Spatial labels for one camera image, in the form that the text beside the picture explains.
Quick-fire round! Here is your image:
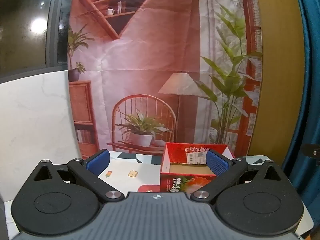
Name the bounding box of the red strawberry cardboard box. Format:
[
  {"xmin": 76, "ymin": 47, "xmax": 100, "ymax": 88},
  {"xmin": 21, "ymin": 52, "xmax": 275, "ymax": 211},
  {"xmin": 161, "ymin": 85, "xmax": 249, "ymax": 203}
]
[{"xmin": 160, "ymin": 142, "xmax": 234, "ymax": 194}]

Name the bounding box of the printed living room backdrop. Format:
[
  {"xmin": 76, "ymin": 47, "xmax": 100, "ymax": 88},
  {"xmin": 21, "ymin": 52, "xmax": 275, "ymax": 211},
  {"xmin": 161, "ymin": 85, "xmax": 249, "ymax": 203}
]
[{"xmin": 67, "ymin": 0, "xmax": 262, "ymax": 158}]

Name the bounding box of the white patterned table mat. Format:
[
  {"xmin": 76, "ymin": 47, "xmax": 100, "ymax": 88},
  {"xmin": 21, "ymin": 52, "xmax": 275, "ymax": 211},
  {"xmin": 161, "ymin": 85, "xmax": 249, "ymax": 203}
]
[{"xmin": 96, "ymin": 151, "xmax": 314, "ymax": 235}]

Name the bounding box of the blue curtain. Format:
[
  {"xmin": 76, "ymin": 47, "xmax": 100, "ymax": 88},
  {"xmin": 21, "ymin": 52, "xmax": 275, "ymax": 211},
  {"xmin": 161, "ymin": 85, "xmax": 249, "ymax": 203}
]
[{"xmin": 282, "ymin": 0, "xmax": 319, "ymax": 225}]

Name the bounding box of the yellow wooden board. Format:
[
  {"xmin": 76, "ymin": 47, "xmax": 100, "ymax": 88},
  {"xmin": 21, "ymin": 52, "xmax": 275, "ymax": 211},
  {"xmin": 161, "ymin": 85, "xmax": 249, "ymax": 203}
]
[{"xmin": 248, "ymin": 0, "xmax": 305, "ymax": 165}]

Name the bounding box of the dark window frame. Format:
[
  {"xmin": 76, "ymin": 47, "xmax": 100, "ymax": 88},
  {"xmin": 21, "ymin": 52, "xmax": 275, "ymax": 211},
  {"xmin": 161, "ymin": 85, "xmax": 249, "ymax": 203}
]
[{"xmin": 1, "ymin": 0, "xmax": 72, "ymax": 83}]

